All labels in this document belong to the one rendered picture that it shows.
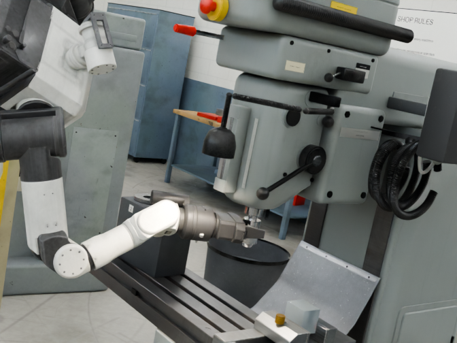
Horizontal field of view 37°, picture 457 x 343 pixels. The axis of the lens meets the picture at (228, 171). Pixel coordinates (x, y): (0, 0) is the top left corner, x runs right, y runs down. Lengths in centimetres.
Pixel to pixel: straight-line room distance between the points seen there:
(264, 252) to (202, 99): 516
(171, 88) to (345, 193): 742
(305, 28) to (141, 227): 59
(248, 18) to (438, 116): 49
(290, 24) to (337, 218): 72
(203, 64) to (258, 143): 750
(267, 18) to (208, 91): 745
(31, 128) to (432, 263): 118
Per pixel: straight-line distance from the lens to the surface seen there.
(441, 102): 163
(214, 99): 879
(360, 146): 177
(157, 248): 201
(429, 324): 213
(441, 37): 659
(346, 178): 176
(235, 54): 164
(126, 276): 204
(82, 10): 182
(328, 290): 201
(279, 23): 150
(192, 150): 910
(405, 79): 187
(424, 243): 199
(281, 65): 153
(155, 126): 907
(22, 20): 162
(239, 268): 362
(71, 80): 164
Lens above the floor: 167
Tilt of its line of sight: 10 degrees down
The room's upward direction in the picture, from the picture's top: 11 degrees clockwise
